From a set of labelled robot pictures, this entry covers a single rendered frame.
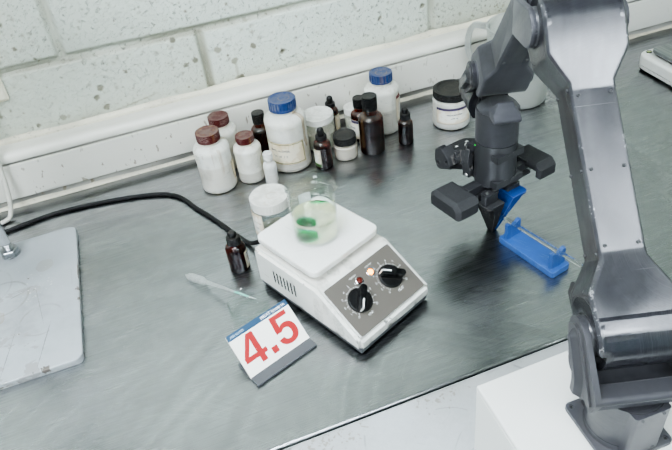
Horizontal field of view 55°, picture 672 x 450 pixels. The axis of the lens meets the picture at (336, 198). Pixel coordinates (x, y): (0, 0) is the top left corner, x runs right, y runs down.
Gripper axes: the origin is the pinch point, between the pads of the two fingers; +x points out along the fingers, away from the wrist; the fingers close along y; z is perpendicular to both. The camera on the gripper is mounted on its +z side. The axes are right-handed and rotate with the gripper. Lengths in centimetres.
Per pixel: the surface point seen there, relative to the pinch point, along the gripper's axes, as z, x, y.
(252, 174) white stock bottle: 34.5, 1.3, 22.2
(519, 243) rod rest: -5.6, 2.5, 0.2
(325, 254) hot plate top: 2.0, -5.0, 26.8
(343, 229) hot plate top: 4.7, -5.1, 22.4
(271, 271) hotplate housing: 8.1, -0.8, 32.1
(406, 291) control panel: -5.1, 0.4, 19.7
